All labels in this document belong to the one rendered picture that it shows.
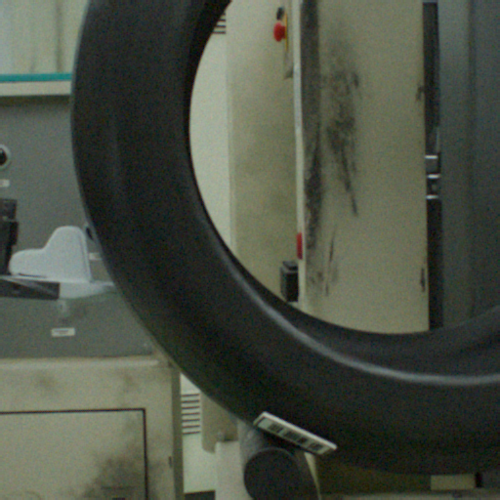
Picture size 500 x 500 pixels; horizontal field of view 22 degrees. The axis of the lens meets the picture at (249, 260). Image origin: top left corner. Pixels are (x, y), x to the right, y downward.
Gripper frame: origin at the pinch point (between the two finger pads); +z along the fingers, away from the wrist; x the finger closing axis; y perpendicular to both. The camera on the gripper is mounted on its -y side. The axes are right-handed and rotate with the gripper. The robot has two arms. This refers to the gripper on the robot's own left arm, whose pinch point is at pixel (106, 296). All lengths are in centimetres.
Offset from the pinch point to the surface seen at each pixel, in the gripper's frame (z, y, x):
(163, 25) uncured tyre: 3.1, 21.1, -11.8
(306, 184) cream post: 17.3, 11.3, 28.4
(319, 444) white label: 17.8, -8.7, -10.9
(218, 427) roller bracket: 10.7, -14.5, 25.6
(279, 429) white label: 14.7, -7.9, -10.2
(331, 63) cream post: 18.6, 23.9, 28.0
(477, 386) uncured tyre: 28.9, -3.0, -11.9
